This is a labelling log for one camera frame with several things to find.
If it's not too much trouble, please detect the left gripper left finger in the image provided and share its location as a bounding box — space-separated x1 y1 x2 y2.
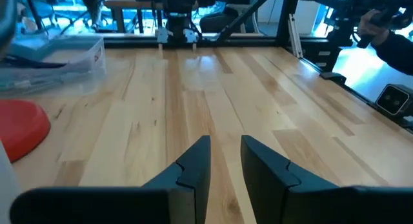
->
8 135 212 224

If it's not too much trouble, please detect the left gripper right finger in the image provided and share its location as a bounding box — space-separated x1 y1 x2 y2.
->
239 134 413 224

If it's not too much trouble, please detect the dark navy USB cable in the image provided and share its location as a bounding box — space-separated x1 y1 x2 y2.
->
1 55 68 70

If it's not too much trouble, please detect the person's forearm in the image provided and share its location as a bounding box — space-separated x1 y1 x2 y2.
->
370 32 413 77

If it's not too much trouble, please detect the clear plastic bin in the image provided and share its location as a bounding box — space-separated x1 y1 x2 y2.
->
0 35 107 96

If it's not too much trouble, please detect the black office chair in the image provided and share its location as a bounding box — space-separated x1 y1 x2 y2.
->
199 6 259 34

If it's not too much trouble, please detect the red desk lamp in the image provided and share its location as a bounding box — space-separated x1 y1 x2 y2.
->
0 99 52 163

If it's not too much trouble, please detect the grey plastic bin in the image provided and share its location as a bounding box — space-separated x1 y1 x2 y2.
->
0 140 23 224

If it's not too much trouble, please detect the wooden table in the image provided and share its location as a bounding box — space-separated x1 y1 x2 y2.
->
103 0 166 34

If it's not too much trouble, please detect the person's hand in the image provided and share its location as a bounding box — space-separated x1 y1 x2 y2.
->
357 9 392 48

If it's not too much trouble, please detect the black depth camera box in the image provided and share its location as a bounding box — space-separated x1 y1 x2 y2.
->
376 84 413 119

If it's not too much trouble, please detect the silver aluminium bracket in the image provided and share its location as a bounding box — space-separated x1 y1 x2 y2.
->
288 13 305 59

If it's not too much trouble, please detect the black leader arm handle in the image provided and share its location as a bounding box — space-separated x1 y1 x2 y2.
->
356 4 404 50

